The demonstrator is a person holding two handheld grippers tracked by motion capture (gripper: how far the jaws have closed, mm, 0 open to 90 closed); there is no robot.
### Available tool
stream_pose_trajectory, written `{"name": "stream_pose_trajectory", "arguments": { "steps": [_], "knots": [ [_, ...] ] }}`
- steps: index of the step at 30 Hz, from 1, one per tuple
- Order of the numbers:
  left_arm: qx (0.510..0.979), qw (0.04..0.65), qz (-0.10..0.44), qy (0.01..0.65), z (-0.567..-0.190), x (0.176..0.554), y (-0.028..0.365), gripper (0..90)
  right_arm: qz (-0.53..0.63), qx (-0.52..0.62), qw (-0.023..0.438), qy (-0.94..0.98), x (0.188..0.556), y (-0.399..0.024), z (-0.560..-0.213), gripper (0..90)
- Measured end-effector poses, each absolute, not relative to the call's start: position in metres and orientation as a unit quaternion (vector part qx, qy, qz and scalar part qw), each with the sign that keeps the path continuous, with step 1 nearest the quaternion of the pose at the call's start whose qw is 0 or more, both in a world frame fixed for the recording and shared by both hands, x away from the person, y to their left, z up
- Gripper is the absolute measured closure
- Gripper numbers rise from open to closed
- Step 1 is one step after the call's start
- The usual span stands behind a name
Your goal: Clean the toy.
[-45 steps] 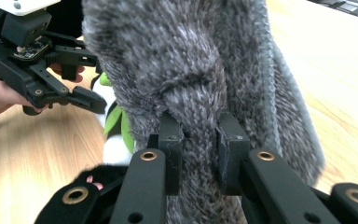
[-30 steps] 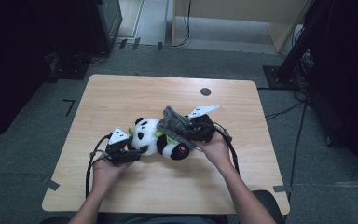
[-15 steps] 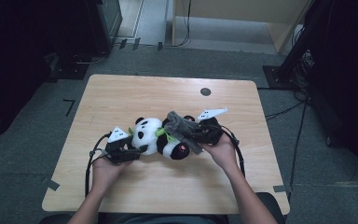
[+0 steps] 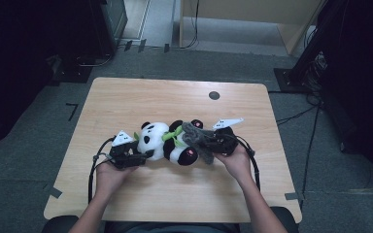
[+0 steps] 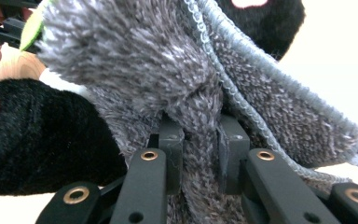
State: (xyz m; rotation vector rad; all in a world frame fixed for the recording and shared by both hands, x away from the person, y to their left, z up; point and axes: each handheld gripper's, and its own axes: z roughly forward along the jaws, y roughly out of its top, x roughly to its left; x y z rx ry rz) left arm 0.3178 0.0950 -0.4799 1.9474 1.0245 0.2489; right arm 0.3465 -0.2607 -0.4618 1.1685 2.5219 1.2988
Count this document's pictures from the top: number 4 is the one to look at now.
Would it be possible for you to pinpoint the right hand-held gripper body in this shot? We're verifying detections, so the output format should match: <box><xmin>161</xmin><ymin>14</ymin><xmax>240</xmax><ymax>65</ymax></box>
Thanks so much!
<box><xmin>207</xmin><ymin>116</ymin><xmax>245</xmax><ymax>156</ymax></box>

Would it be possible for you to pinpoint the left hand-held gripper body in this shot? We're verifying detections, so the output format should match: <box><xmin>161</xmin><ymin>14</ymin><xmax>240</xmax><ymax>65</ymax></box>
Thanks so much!
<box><xmin>109</xmin><ymin>129</ymin><xmax>144</xmax><ymax>170</ymax></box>

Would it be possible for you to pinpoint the grey fluffy cloth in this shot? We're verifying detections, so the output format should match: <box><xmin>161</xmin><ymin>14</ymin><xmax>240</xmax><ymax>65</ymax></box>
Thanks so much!
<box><xmin>181</xmin><ymin>121</ymin><xmax>216</xmax><ymax>165</ymax></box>

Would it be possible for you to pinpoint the black and white panda plush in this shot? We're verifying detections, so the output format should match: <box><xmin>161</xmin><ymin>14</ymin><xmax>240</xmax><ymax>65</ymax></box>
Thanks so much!
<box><xmin>133</xmin><ymin>118</ymin><xmax>205</xmax><ymax>167</ymax></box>

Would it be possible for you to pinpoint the person's left hand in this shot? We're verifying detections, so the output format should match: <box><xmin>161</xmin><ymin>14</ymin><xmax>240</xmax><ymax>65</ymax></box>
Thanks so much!
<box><xmin>94</xmin><ymin>158</ymin><xmax>139</xmax><ymax>196</ymax></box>

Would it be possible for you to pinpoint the person's right hand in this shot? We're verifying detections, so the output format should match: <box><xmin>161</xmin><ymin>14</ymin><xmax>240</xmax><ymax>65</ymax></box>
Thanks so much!
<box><xmin>213</xmin><ymin>144</ymin><xmax>257</xmax><ymax>184</ymax></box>

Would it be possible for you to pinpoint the grey tape strip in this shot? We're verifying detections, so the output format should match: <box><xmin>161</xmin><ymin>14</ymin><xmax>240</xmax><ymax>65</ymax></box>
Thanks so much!
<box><xmin>284</xmin><ymin>191</ymin><xmax>306</xmax><ymax>202</ymax></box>
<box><xmin>43</xmin><ymin>183</ymin><xmax>63</xmax><ymax>199</ymax></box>

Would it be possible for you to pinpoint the person's grey-blue clothing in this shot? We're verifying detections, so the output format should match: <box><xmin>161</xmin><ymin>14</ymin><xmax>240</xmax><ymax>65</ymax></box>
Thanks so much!
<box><xmin>104</xmin><ymin>220</ymin><xmax>241</xmax><ymax>233</ymax></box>

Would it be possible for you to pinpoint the black metal stand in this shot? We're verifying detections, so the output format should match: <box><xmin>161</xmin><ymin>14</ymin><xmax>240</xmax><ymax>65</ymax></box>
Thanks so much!
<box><xmin>273</xmin><ymin>0</ymin><xmax>341</xmax><ymax>95</ymax></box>

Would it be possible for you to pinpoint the dark cabinet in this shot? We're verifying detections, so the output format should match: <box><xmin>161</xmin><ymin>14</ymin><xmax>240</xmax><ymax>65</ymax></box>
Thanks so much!
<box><xmin>88</xmin><ymin>0</ymin><xmax>129</xmax><ymax>57</ymax></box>

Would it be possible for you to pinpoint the light wooden furniture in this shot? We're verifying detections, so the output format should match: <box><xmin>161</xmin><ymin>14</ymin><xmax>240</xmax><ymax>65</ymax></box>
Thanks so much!
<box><xmin>179</xmin><ymin>0</ymin><xmax>325</xmax><ymax>56</ymax></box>

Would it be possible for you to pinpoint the left hand-held gripper black cable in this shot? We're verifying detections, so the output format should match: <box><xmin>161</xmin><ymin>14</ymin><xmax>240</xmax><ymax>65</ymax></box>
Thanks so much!
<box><xmin>87</xmin><ymin>136</ymin><xmax>116</xmax><ymax>205</ymax></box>

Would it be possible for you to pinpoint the hand-held gripper black cable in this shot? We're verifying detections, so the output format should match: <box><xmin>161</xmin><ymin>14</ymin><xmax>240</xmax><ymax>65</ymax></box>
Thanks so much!
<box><xmin>232</xmin><ymin>134</ymin><xmax>261</xmax><ymax>192</ymax></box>
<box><xmin>87</xmin><ymin>136</ymin><xmax>116</xmax><ymax>205</ymax></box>

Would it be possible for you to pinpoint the right hand-held gripper black cable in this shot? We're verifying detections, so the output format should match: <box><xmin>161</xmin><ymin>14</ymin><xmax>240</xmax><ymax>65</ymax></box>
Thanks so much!
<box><xmin>232</xmin><ymin>134</ymin><xmax>261</xmax><ymax>192</ymax></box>

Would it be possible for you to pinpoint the long thin black floor cable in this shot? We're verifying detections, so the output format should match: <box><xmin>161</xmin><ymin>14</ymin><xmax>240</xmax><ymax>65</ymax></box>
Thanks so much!
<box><xmin>300</xmin><ymin>105</ymin><xmax>321</xmax><ymax>208</ymax></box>

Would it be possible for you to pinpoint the looped black cable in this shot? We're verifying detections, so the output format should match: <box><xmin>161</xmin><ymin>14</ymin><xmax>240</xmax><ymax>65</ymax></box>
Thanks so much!
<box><xmin>75</xmin><ymin>51</ymin><xmax>114</xmax><ymax>68</ymax></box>

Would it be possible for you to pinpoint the black floor base plate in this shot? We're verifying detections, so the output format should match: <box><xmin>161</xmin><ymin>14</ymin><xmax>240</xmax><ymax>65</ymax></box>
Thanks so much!
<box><xmin>47</xmin><ymin>53</ymin><xmax>94</xmax><ymax>84</ymax></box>

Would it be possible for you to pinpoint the tangle of black cables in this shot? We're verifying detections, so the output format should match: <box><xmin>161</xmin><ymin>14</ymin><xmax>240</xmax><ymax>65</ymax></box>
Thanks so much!
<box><xmin>302</xmin><ymin>51</ymin><xmax>329</xmax><ymax>106</ymax></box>

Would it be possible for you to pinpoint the thin black hanging cable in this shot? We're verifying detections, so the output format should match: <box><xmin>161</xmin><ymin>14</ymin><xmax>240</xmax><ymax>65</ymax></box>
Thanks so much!
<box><xmin>179</xmin><ymin>0</ymin><xmax>201</xmax><ymax>50</ymax></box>

